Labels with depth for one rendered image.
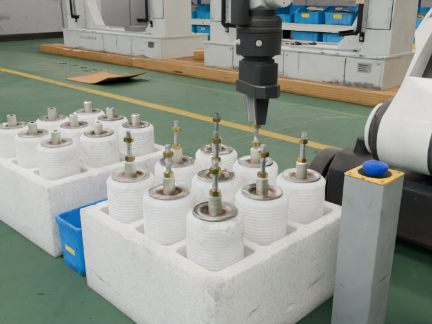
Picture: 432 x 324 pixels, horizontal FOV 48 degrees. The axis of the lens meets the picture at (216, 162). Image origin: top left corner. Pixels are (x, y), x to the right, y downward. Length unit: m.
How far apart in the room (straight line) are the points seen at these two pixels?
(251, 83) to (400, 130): 0.31
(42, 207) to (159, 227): 0.41
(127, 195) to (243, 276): 0.29
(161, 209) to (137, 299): 0.19
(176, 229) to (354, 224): 0.30
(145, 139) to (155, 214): 0.49
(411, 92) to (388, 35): 1.89
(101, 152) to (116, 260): 0.38
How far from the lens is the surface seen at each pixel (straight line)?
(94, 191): 1.22
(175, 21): 4.24
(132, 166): 0.95
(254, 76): 0.94
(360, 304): 0.89
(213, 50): 3.67
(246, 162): 1.02
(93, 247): 1.02
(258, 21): 0.94
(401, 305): 1.08
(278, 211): 0.85
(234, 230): 0.77
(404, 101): 1.05
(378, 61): 2.90
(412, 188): 1.17
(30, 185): 1.22
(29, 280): 1.16
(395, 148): 1.02
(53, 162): 1.19
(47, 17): 7.64
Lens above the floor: 0.59
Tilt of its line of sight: 19 degrees down
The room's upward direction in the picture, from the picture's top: straight up
